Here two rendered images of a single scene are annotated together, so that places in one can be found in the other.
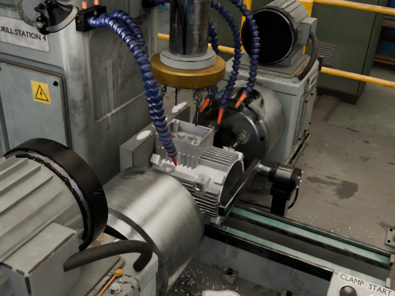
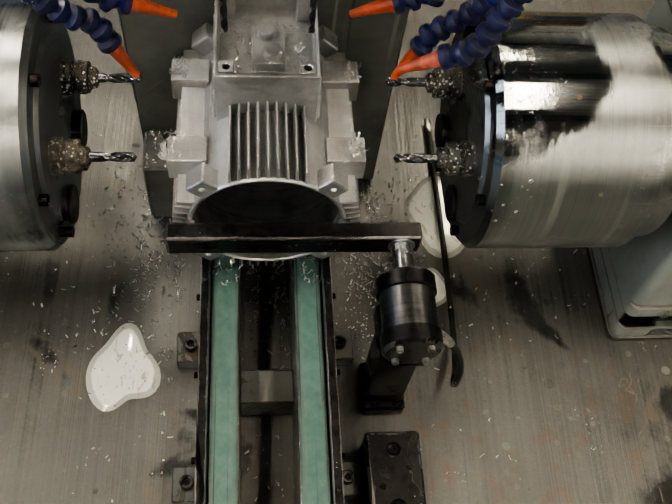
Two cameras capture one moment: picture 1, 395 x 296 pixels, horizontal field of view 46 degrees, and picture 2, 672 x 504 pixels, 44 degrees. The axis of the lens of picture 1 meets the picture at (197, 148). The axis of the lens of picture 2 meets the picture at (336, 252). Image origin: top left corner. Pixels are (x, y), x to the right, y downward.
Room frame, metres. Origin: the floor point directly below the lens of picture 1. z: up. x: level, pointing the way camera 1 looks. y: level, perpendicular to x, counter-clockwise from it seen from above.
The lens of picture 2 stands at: (0.80, -0.48, 1.73)
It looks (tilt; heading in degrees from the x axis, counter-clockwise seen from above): 60 degrees down; 54
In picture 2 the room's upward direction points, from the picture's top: 10 degrees clockwise
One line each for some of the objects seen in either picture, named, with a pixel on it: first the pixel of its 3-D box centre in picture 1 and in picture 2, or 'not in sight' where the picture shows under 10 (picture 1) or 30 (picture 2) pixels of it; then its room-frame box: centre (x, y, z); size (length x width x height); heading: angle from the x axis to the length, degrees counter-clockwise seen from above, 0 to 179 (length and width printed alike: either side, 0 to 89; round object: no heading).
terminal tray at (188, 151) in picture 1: (184, 143); (266, 54); (1.05, 0.03, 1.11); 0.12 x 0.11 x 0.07; 65
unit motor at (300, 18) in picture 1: (285, 61); not in sight; (1.60, -0.30, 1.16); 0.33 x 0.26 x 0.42; 155
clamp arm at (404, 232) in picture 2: (241, 185); (295, 239); (1.01, -0.12, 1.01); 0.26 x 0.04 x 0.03; 155
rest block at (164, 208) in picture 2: not in sight; (176, 172); (0.96, 0.11, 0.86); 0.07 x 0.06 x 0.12; 155
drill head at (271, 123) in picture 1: (243, 121); (573, 132); (1.34, -0.14, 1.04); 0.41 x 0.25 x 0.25; 155
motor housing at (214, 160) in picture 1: (196, 178); (265, 144); (1.03, 0.00, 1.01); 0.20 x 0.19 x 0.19; 65
